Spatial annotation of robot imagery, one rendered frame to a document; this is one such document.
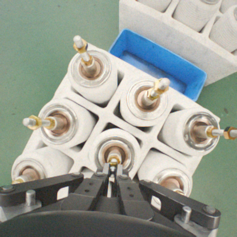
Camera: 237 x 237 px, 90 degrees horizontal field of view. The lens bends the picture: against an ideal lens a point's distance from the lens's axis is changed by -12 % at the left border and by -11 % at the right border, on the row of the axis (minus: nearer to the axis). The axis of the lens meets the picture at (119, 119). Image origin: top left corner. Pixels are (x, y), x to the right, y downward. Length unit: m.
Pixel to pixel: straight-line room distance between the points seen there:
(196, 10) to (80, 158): 0.45
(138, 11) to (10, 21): 0.61
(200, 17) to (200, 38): 0.05
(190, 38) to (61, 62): 0.45
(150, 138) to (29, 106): 0.47
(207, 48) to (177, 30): 0.09
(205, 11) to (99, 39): 0.37
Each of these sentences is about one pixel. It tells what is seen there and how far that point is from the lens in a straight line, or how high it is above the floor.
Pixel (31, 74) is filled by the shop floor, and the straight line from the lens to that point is 0.64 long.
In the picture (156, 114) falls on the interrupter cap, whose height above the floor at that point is 0.25.
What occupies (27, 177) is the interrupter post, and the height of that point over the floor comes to 0.27.
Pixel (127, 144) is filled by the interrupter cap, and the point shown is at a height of 0.25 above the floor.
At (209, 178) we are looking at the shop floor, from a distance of 0.64.
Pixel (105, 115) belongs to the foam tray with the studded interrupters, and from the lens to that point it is 0.31.
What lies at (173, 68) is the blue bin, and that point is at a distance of 0.51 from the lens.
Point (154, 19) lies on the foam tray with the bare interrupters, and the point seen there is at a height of 0.17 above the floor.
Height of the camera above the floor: 0.49
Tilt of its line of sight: 87 degrees down
